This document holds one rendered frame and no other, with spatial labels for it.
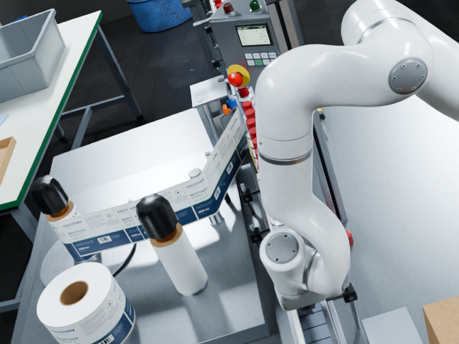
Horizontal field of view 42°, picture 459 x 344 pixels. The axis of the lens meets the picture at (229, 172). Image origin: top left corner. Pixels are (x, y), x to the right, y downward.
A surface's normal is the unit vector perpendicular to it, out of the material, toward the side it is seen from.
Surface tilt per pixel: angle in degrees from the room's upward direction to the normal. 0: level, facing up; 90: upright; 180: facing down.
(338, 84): 85
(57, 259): 0
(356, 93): 97
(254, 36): 90
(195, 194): 90
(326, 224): 55
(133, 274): 0
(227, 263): 0
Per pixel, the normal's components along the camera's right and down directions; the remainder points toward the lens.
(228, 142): 0.88, 0.00
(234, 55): -0.45, 0.65
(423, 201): -0.31, -0.75
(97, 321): 0.61, 0.31
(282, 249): -0.25, -0.51
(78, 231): 0.01, 0.61
